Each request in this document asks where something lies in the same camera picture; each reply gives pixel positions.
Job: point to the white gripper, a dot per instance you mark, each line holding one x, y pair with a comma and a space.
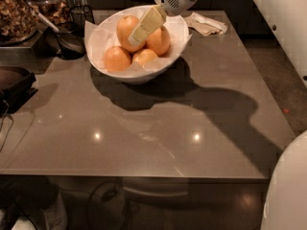
156, 17

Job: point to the dark device at left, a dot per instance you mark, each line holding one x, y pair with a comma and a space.
16, 88

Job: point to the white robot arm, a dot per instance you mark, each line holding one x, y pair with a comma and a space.
285, 206

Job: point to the black wire mesh cup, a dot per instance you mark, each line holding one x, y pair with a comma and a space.
81, 14

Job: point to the orange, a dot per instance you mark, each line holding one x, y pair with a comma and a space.
159, 41
144, 56
124, 28
116, 59

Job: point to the crumpled paper napkin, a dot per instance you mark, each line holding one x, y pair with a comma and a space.
204, 25

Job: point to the white bowl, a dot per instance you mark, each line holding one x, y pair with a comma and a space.
137, 75

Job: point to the black scoop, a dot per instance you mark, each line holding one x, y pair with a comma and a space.
70, 42

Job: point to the large glass snack jar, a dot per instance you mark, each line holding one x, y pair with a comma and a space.
17, 23

